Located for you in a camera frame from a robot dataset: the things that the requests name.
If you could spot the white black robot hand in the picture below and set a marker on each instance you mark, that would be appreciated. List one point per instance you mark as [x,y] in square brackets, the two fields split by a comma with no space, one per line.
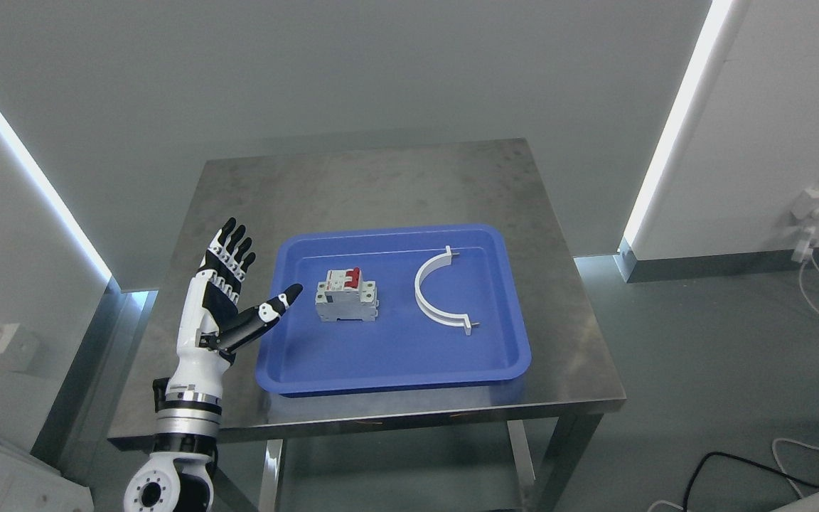
[211,328]

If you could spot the grey red circuit breaker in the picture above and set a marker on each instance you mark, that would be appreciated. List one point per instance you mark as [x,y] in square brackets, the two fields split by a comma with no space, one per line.
[345,295]

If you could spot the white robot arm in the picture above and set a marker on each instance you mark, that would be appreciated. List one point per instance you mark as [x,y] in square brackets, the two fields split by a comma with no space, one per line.
[178,474]

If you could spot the blue plastic tray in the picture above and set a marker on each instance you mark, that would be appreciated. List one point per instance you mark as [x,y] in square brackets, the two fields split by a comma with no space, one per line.
[303,355]

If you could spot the white curved pipe clamp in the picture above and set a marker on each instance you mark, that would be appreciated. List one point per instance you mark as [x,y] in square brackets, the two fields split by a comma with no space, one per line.
[438,295]

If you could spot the white cardboard box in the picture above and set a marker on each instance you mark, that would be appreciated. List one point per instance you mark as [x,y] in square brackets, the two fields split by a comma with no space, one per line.
[28,484]

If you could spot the white wall box left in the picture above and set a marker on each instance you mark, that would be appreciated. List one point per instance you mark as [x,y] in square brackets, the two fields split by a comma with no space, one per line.
[18,348]

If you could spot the white wall socket box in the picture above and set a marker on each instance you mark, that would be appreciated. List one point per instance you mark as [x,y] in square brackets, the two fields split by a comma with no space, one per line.
[805,211]

